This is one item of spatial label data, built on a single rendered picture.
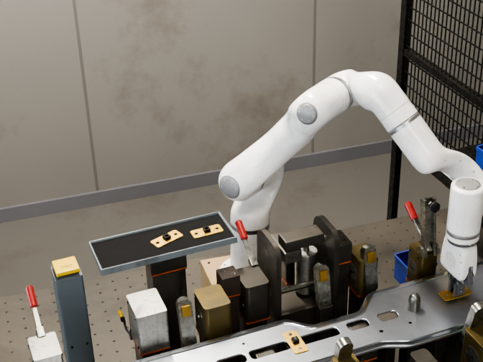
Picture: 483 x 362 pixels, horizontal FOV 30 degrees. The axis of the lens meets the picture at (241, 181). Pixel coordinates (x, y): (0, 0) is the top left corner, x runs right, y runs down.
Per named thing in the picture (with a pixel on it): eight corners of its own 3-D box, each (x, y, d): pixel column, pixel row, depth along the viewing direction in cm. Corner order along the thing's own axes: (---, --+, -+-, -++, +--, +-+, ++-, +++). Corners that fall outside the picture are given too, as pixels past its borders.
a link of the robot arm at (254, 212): (222, 226, 272) (221, 156, 260) (256, 200, 285) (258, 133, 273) (254, 239, 266) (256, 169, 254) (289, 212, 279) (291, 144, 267)
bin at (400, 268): (407, 293, 290) (409, 270, 285) (391, 276, 298) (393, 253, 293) (436, 284, 293) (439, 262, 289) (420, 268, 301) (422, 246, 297)
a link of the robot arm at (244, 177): (261, 191, 272) (230, 214, 260) (236, 160, 273) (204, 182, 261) (363, 100, 237) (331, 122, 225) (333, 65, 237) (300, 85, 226)
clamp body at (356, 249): (353, 368, 261) (359, 263, 242) (337, 345, 270) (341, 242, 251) (374, 362, 263) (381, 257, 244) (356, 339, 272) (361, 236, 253)
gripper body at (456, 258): (438, 228, 233) (435, 263, 238) (461, 248, 225) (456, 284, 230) (463, 221, 235) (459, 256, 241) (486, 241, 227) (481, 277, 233)
